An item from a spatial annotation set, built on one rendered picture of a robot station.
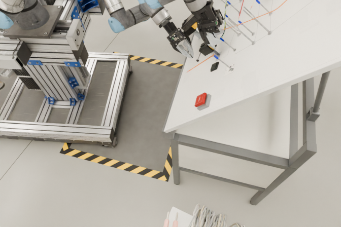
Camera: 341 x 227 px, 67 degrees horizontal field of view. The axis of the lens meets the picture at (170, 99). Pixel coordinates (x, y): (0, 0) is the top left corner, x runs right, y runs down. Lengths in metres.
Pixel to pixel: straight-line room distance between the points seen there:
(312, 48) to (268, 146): 0.64
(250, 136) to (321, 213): 1.04
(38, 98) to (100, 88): 0.52
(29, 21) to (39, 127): 1.05
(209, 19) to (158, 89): 1.50
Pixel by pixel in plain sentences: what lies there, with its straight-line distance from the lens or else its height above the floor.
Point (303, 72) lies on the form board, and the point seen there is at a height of 1.41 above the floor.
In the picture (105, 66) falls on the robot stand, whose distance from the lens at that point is 2.42.
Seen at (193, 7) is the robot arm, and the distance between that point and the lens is 0.98.
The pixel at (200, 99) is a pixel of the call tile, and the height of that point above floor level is 1.12.
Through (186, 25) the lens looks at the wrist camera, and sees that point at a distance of 1.07.
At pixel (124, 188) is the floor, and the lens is 2.08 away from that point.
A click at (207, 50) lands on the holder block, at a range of 1.15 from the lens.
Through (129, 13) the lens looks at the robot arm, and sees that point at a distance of 1.26.
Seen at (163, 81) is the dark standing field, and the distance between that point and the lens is 2.49.
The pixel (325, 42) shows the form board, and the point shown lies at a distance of 0.82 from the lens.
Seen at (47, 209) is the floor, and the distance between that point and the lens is 2.22.
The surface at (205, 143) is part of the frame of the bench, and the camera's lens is 1.29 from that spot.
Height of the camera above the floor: 1.97
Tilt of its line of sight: 56 degrees down
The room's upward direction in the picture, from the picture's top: 3 degrees counter-clockwise
